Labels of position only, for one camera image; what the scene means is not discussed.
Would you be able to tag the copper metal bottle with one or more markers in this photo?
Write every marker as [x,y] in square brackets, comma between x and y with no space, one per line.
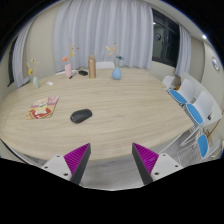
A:
[92,66]

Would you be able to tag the white sheer curtain centre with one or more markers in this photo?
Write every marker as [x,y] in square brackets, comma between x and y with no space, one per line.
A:
[105,29]

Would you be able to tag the white curtain right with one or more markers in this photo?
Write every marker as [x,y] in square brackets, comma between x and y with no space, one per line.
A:
[184,55]

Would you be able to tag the pink vase with flowers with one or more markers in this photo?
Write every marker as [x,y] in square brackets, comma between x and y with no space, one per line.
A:
[66,60]

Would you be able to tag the black computer mouse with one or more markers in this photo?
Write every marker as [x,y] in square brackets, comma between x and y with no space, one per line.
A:
[80,115]

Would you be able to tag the white chair behind table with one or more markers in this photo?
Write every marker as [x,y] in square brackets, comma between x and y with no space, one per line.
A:
[105,65]

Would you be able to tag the white chair blue cushion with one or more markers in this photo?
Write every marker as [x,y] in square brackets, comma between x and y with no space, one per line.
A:
[198,112]
[198,149]
[185,93]

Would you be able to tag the dark window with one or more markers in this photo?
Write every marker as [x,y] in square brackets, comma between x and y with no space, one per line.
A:
[166,39]

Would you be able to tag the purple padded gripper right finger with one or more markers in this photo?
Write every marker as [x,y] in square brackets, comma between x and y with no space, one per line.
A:
[153,166]

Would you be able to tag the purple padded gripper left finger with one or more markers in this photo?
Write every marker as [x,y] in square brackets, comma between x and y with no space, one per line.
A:
[71,166]

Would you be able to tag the small black box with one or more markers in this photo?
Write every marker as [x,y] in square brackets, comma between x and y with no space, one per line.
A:
[82,72]

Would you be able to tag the green vase with flowers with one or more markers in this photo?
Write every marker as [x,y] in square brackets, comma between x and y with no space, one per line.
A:
[32,70]

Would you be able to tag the colourful picture book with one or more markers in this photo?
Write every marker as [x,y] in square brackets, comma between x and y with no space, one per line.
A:
[42,108]

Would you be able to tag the small white card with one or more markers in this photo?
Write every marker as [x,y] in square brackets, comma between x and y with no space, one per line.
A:
[50,83]

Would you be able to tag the white curtain left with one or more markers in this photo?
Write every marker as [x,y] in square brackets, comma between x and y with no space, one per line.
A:
[17,59]

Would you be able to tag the white chair far right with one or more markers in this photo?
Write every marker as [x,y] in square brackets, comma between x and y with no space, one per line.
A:
[167,81]

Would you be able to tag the blue ceramic vase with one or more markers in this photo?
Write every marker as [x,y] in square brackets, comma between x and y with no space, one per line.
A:
[117,74]

